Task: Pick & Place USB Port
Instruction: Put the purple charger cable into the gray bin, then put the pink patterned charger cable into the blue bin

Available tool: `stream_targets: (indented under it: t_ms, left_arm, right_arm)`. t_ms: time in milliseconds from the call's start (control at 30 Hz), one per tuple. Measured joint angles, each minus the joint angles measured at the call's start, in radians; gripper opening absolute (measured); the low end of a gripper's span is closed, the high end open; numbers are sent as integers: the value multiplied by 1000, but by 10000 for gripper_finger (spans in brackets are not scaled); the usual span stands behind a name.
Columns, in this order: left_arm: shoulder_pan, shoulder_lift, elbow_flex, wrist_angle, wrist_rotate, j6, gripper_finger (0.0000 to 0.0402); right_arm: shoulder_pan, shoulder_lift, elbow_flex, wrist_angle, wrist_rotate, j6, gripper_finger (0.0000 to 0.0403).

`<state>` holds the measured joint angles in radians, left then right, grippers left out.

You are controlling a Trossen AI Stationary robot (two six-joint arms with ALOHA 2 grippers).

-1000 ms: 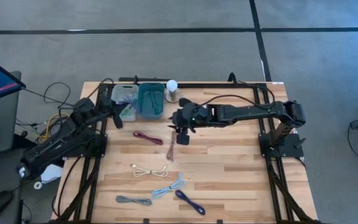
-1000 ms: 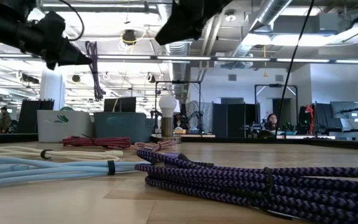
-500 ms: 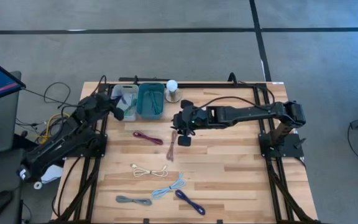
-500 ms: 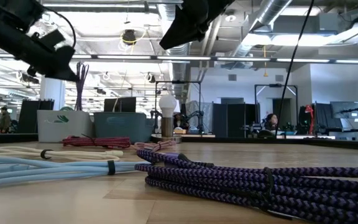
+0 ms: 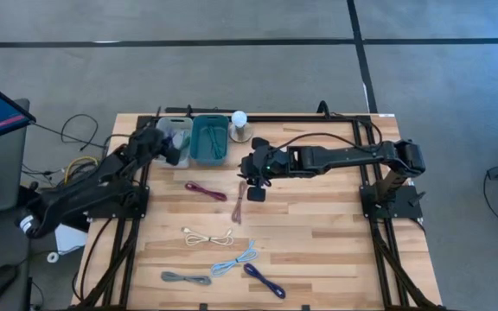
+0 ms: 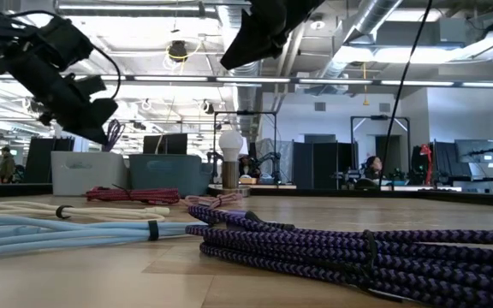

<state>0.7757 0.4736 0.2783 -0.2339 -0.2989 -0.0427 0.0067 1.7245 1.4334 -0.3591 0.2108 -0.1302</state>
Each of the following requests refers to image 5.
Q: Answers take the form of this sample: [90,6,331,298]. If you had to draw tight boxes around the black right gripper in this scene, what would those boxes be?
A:
[239,136,292,203]

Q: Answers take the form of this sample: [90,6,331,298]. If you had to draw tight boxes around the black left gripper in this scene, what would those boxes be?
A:
[140,127,182,167]

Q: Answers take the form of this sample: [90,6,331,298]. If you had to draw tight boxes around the pink usb cable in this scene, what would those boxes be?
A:
[230,180,248,225]

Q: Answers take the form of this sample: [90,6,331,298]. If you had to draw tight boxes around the maroon usb cable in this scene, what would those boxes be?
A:
[184,181,228,202]

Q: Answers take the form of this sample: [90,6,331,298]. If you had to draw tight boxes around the cream usb cable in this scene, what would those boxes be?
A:
[180,226,235,248]

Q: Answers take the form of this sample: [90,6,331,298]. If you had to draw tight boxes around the dark purple braided usb cable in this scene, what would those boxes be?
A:
[243,263,287,300]

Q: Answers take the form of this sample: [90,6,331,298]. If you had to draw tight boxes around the grey usb cable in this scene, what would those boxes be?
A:
[160,270,213,287]

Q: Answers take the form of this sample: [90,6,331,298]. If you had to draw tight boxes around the teal plastic bin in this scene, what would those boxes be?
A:
[189,114,230,167]

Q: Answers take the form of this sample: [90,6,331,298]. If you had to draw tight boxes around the white plastic bin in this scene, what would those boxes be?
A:
[153,116,194,169]

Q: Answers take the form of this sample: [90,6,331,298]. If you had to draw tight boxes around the white paper sheet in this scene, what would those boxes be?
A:
[53,222,90,256]

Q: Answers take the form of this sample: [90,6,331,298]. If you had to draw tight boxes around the dark office desk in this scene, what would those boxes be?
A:
[0,98,34,311]

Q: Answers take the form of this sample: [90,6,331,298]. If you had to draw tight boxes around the black aluminium table frame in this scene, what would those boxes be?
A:
[71,105,444,311]

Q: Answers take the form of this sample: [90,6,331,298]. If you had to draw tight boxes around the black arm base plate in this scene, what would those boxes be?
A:
[87,185,150,219]
[359,184,424,219]

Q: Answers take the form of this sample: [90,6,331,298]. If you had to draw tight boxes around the yellow cable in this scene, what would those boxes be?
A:
[63,155,99,185]

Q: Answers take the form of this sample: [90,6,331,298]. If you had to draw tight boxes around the light blue usb cable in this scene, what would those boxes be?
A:
[210,239,259,278]

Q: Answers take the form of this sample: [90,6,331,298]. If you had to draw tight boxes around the black floor cable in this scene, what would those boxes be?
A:
[30,113,110,152]

